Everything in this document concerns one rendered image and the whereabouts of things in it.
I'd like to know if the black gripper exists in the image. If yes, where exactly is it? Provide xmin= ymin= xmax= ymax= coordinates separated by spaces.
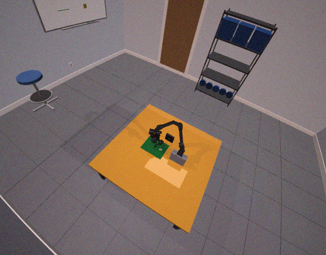
xmin=150 ymin=134 xmax=164 ymax=145

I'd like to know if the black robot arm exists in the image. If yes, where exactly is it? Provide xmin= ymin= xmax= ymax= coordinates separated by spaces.
xmin=149 ymin=120 xmax=185 ymax=157

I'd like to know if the green circuit board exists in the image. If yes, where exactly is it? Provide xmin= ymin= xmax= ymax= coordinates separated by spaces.
xmin=140 ymin=136 xmax=169 ymax=159

